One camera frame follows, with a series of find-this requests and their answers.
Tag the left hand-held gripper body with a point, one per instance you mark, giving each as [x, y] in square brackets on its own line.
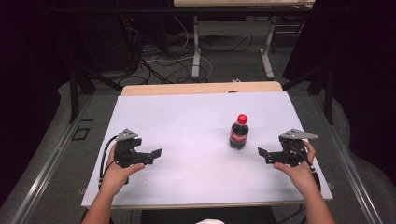
[126, 152]

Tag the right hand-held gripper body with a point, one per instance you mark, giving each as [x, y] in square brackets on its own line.
[292, 152]

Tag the cola bottle with red label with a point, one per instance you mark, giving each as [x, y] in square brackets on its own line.
[239, 137]

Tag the red bottle cap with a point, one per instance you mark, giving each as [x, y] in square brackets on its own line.
[242, 118]

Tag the person's right hand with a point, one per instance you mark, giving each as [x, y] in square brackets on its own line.
[300, 175]

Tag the person's left hand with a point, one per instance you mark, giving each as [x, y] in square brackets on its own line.
[116, 177]

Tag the black metal stand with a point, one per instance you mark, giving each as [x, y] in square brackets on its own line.
[328, 93]
[74, 93]

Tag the person's dark clothing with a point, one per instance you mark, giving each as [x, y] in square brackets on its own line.
[186, 216]

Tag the wooden table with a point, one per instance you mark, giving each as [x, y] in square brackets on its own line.
[186, 88]

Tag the black equipment box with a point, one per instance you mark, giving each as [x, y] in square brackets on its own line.
[109, 43]

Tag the dark curtain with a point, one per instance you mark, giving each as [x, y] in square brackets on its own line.
[364, 62]
[28, 62]

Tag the metal floor rail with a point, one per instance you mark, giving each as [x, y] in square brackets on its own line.
[46, 174]
[351, 174]

